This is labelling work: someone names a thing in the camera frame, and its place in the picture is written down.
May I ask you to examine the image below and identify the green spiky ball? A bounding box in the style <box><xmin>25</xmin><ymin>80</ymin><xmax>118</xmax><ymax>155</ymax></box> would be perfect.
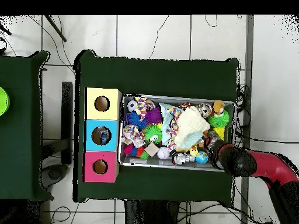
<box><xmin>143</xmin><ymin>123</ymin><xmax>164</xmax><ymax>144</ymax></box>

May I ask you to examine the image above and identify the cream yellow cloth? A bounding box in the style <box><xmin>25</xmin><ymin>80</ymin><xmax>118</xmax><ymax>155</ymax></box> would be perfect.
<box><xmin>173</xmin><ymin>106</ymin><xmax>211</xmax><ymax>149</ymax></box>

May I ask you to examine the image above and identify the shallow clear mesh bin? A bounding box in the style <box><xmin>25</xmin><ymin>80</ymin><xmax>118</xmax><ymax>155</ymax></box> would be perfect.
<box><xmin>119</xmin><ymin>93</ymin><xmax>236</xmax><ymax>173</ymax></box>

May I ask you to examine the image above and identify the wooden three-hole box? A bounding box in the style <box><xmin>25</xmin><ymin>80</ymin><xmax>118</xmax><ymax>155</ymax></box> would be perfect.
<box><xmin>83</xmin><ymin>87</ymin><xmax>122</xmax><ymax>183</ymax></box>

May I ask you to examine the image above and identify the purple spiky ball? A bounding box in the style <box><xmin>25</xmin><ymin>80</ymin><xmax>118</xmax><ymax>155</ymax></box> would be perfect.
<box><xmin>145</xmin><ymin>108</ymin><xmax>164</xmax><ymax>126</ymax></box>

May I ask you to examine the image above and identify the blue spiky ball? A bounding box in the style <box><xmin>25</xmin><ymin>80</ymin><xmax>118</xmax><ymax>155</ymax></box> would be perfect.
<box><xmin>127</xmin><ymin>111</ymin><xmax>147</xmax><ymax>129</ymax></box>

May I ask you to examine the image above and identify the mint green cloth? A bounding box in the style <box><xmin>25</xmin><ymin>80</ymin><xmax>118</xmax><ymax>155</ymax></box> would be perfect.
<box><xmin>157</xmin><ymin>102</ymin><xmax>203</xmax><ymax>150</ymax></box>

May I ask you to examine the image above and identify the small soccer ball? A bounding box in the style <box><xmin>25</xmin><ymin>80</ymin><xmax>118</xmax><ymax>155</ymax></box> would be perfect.
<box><xmin>127</xmin><ymin>100</ymin><xmax>139</xmax><ymax>113</ymax></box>

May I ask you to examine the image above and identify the white baseball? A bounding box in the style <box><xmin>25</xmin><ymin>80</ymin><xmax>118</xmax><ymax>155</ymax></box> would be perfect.
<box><xmin>157</xmin><ymin>146</ymin><xmax>171</xmax><ymax>160</ymax></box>

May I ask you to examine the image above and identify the dark green table cloth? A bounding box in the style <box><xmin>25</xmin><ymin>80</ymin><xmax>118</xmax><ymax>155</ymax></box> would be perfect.
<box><xmin>73</xmin><ymin>48</ymin><xmax>240</xmax><ymax>204</ymax></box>
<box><xmin>0</xmin><ymin>50</ymin><xmax>54</xmax><ymax>201</ymax></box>

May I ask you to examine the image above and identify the crushed silver drink can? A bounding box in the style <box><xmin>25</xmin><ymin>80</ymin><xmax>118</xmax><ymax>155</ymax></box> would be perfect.
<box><xmin>198</xmin><ymin>102</ymin><xmax>213</xmax><ymax>118</ymax></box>

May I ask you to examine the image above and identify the blue globe ball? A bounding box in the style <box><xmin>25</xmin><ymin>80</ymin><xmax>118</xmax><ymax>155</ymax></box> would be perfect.
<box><xmin>195</xmin><ymin>151</ymin><xmax>209</xmax><ymax>165</ymax></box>

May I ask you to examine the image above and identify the green fluffy toy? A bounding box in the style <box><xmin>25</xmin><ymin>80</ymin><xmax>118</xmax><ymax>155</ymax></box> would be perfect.
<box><xmin>207</xmin><ymin>110</ymin><xmax>231</xmax><ymax>130</ymax></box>

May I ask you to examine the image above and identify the brown plush bear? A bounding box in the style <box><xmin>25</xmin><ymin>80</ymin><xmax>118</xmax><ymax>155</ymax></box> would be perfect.
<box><xmin>212</xmin><ymin>100</ymin><xmax>226</xmax><ymax>116</ymax></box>

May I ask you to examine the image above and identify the black flat bar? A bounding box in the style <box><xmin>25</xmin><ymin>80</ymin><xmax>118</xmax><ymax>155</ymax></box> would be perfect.
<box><xmin>61</xmin><ymin>81</ymin><xmax>74</xmax><ymax>165</ymax></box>

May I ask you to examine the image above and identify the grey round base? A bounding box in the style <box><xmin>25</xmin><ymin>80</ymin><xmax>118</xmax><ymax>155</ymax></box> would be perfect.
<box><xmin>41</xmin><ymin>163</ymin><xmax>69</xmax><ymax>190</ymax></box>

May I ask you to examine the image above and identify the black rod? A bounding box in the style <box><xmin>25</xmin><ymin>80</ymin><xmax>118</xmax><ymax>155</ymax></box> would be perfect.
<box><xmin>44</xmin><ymin>15</ymin><xmax>67</xmax><ymax>43</ymax></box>

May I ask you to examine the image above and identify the green plastic bowl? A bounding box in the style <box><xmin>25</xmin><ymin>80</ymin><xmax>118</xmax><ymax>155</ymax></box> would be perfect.
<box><xmin>0</xmin><ymin>86</ymin><xmax>11</xmax><ymax>117</ymax></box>

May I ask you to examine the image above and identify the black cable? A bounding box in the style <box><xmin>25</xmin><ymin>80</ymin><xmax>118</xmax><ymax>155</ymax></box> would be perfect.
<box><xmin>149</xmin><ymin>15</ymin><xmax>170</xmax><ymax>59</ymax></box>
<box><xmin>235</xmin><ymin>135</ymin><xmax>299</xmax><ymax>145</ymax></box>
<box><xmin>204</xmin><ymin>15</ymin><xmax>218</xmax><ymax>28</ymax></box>

